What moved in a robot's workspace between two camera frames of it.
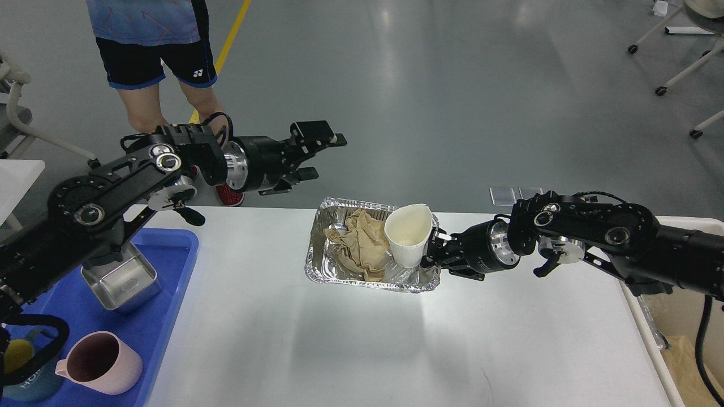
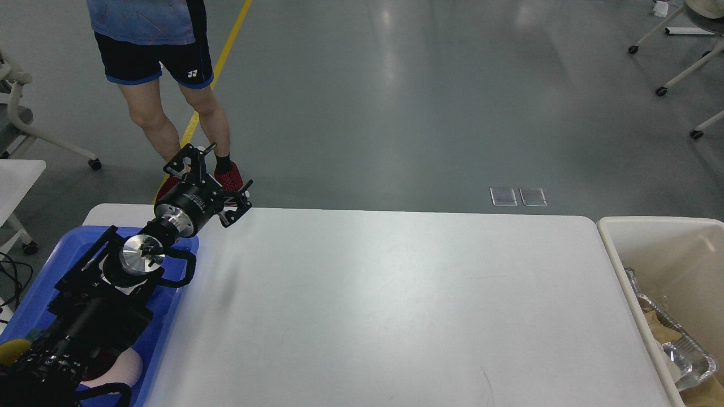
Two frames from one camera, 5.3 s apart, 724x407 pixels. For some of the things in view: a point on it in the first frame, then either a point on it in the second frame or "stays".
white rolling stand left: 16,138 stays
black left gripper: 253,163 → 186,208
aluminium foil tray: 324,262 → 688,363
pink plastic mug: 101,361 stays
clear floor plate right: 529,192 stays
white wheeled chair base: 712,50 stays
